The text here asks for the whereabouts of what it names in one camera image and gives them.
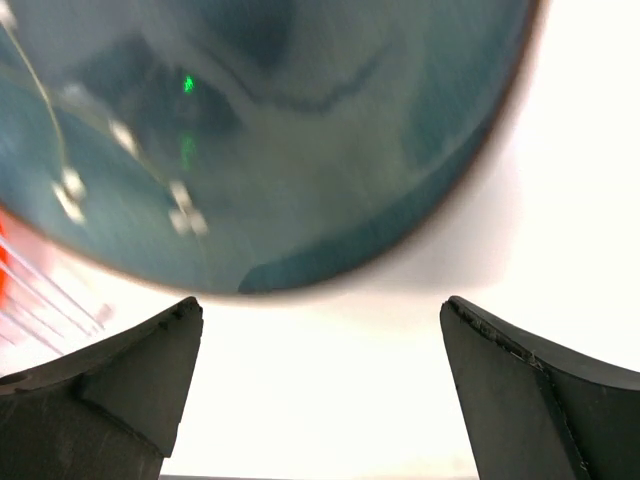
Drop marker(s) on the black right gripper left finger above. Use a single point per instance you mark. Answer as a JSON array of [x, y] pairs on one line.
[[108, 411]]

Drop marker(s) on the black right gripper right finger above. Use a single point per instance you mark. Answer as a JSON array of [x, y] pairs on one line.
[[534, 409]]

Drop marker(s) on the red teal floral plate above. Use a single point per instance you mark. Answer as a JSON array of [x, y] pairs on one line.
[[42, 253]]

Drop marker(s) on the white wire dish rack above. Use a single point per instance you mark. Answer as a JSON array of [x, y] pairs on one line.
[[55, 308]]

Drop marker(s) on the dark teal plate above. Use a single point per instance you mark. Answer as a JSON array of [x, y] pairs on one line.
[[226, 147]]

